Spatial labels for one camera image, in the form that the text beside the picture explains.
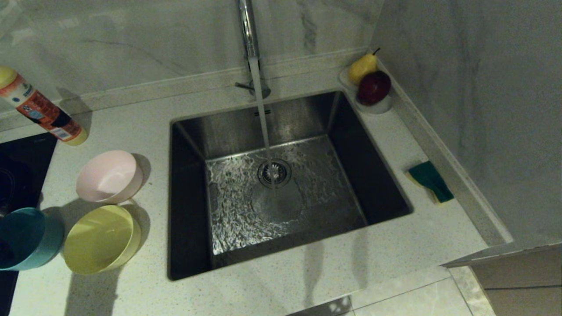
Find chrome kitchen faucet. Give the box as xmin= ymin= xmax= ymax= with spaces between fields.
xmin=234 ymin=0 xmax=271 ymax=98

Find green and yellow sponge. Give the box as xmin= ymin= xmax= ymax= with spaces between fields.
xmin=406 ymin=161 xmax=455 ymax=205

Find orange label detergent bottle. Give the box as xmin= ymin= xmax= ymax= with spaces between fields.
xmin=0 ymin=66 xmax=88 ymax=146

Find blue plastic bowl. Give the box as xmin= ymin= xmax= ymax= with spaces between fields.
xmin=0 ymin=208 xmax=65 ymax=271

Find metal sink drain strainer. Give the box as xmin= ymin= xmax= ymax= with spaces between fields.
xmin=257 ymin=158 xmax=292 ymax=188

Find stainless steel sink basin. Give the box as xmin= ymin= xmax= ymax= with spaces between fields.
xmin=167 ymin=90 xmax=414 ymax=281

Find running tap water stream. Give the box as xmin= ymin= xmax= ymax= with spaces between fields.
xmin=248 ymin=56 xmax=278 ymax=185

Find small white dish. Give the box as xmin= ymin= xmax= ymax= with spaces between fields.
xmin=339 ymin=67 xmax=393 ymax=115

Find dark red apple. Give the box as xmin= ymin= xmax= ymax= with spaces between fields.
xmin=357 ymin=70 xmax=392 ymax=106

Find yellow pear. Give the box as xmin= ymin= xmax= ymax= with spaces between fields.
xmin=348 ymin=47 xmax=381 ymax=86

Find pink plastic bowl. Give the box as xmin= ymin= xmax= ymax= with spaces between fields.
xmin=76 ymin=150 xmax=144 ymax=205

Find yellow plastic bowl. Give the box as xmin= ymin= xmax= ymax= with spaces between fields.
xmin=64 ymin=205 xmax=142 ymax=275

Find black induction cooktop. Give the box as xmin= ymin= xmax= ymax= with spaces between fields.
xmin=0 ymin=133 xmax=58 ymax=316

